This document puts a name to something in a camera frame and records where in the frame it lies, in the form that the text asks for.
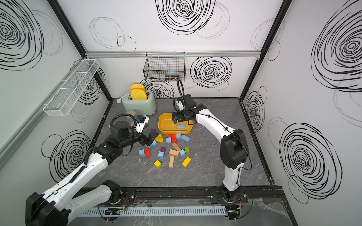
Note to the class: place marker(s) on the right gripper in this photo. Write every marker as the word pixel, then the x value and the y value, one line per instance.
pixel 179 119

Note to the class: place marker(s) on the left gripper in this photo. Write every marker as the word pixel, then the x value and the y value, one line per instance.
pixel 143 141

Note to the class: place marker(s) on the yellow plastic tub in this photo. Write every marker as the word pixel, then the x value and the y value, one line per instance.
pixel 167 127

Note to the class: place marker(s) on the blue long block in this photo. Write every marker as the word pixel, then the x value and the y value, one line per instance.
pixel 185 138

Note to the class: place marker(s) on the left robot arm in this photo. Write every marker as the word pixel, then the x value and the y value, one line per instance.
pixel 60 204

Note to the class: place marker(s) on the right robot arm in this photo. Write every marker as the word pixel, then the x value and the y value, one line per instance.
pixel 233 145

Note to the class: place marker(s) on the red block by tub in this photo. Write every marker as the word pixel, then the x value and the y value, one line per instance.
pixel 173 138

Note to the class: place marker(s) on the yellow cube block front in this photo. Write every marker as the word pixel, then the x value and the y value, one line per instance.
pixel 158 164

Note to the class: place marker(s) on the wooden block middle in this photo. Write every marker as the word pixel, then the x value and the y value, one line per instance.
pixel 173 152

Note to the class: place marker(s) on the wooden block slanted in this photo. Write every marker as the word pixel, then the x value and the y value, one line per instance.
pixel 177 148

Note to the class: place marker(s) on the glass jar with rice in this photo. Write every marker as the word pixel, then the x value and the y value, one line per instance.
pixel 131 116

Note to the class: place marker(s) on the long wooden block upright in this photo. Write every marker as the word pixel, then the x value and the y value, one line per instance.
pixel 171 162

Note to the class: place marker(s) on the mint green toaster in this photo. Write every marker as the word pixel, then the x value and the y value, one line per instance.
pixel 143 107

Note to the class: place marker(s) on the yellow long block front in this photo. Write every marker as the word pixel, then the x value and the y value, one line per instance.
pixel 186 162

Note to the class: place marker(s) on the items in black basket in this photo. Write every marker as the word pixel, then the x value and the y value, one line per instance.
pixel 173 77

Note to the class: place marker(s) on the front yellow bread slice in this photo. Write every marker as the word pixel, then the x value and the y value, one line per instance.
pixel 138 94

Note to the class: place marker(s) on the yellow bread slice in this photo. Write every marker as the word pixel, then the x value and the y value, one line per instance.
pixel 137 87
pixel 138 94

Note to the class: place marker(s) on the rear yellow bread slice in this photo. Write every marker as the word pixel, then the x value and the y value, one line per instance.
pixel 137 87

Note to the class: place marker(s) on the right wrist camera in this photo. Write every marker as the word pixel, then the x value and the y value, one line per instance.
pixel 178 105

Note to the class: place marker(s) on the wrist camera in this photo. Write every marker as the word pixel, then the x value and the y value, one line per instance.
pixel 142 119
pixel 178 105

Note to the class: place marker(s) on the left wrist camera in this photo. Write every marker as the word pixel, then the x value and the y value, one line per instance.
pixel 142 119

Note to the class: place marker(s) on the black wire wall basket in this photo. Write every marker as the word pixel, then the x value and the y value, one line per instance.
pixel 158 64

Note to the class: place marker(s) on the white slotted cable duct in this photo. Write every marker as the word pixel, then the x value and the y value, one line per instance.
pixel 156 211

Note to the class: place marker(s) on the white wire wall shelf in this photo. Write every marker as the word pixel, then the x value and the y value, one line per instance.
pixel 80 86

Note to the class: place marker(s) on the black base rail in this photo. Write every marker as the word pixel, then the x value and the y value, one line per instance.
pixel 203 195

